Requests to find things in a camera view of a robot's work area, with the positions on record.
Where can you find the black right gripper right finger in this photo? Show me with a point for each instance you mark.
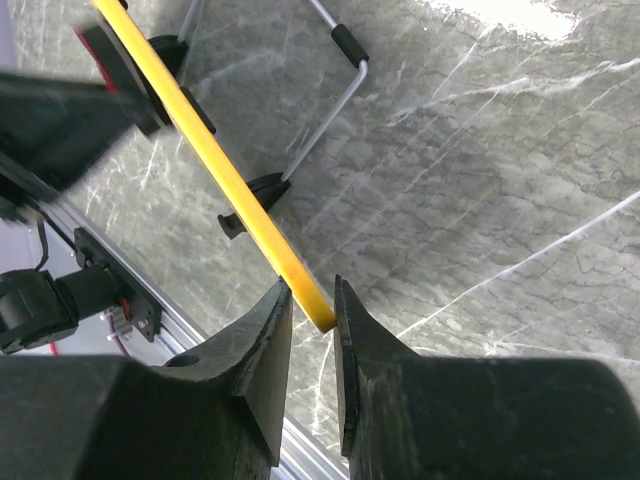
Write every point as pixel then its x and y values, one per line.
pixel 364 351

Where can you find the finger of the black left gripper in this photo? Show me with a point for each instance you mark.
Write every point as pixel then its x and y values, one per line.
pixel 58 129

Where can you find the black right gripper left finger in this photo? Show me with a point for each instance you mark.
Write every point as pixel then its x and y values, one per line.
pixel 240 377

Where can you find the red heart whiteboard eraser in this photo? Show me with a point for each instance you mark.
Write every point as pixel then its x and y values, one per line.
pixel 120 72

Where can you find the yellow framed whiteboard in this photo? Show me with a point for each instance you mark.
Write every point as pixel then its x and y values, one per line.
pixel 257 222

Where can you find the aluminium mounting rail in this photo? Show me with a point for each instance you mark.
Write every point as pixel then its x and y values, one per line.
pixel 100 417

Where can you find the wire whiteboard stand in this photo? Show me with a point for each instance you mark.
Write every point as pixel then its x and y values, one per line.
pixel 272 80

